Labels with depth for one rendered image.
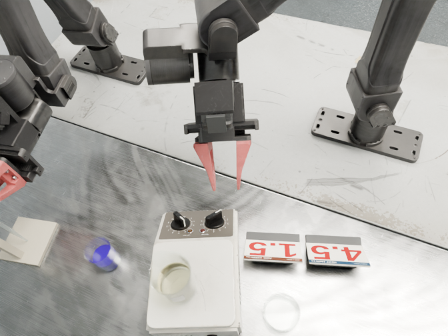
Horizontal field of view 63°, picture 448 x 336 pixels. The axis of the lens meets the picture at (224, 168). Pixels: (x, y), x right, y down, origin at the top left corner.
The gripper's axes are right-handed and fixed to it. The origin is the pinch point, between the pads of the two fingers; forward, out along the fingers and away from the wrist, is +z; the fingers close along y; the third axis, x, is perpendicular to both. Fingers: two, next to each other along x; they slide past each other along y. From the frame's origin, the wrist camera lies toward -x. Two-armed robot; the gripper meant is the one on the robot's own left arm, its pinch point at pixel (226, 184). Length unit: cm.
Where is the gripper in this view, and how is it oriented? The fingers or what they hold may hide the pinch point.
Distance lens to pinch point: 53.8
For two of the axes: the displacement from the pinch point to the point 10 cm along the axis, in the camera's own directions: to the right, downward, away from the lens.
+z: 0.6, 9.8, 1.7
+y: 10.0, -0.5, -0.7
